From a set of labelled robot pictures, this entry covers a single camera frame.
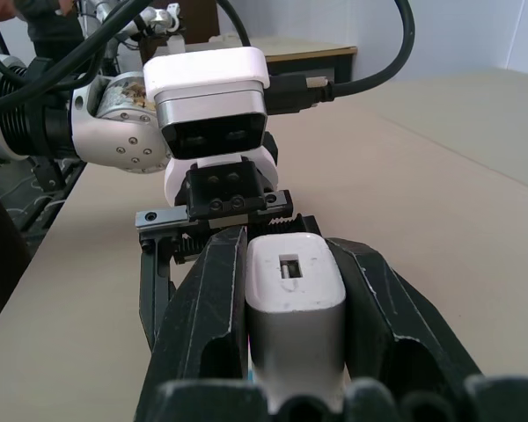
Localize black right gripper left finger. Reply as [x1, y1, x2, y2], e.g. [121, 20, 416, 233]
[134, 226, 251, 422]

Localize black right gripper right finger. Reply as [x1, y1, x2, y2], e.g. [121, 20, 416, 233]
[326, 238, 484, 397]

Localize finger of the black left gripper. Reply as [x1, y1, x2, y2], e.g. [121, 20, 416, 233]
[267, 213, 323, 241]
[138, 231, 213, 352]

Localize white charger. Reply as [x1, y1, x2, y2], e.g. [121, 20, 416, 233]
[245, 233, 348, 415]

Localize silver metal robot joint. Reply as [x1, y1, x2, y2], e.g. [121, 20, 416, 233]
[81, 0, 187, 50]

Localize person in dark clothes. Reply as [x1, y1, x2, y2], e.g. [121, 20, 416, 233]
[0, 0, 86, 61]

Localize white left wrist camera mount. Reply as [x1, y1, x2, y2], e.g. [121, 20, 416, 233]
[143, 46, 281, 207]

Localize black metal stand frame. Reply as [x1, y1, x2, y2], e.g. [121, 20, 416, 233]
[0, 158, 87, 233]

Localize wooden desk with dark frame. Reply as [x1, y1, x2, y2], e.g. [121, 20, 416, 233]
[182, 34, 359, 84]

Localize black camera cable with plug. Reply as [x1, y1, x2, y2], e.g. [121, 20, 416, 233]
[214, 0, 417, 116]

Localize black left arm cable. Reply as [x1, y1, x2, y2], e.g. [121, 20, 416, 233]
[0, 0, 156, 113]

